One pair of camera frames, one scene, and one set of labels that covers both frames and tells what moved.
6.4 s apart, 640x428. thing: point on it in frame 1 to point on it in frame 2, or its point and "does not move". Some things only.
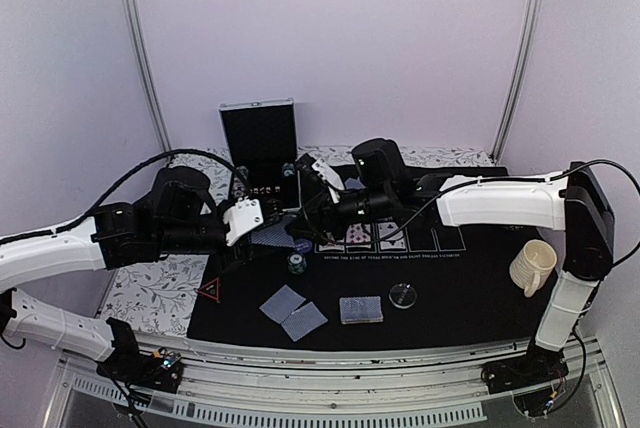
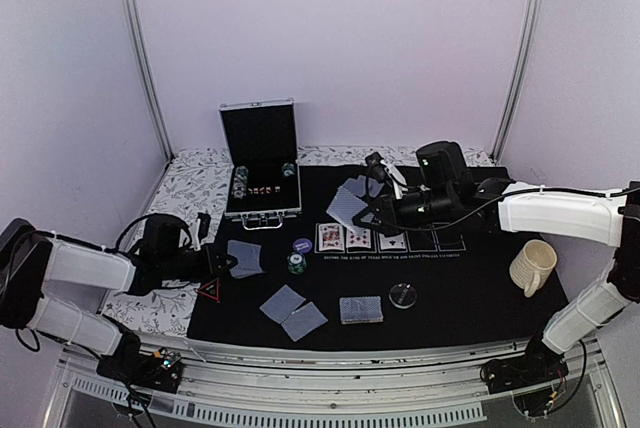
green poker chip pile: (296, 263) does not move
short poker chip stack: (288, 169) does not move
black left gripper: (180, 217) to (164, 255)
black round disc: (402, 295) does not move
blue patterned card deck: (275, 235) to (248, 257)
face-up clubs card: (393, 242) does not move
